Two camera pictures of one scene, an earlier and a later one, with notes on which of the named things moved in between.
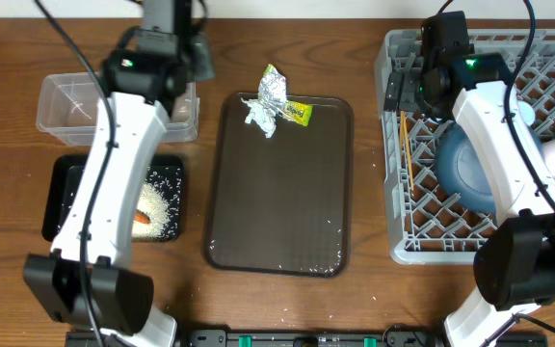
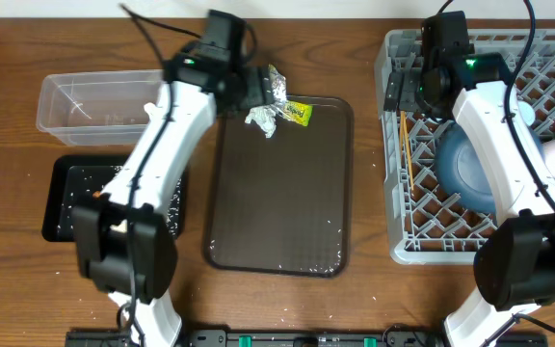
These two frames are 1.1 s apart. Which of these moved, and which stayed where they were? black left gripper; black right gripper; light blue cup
Moved: black left gripper
Stayed: black right gripper; light blue cup
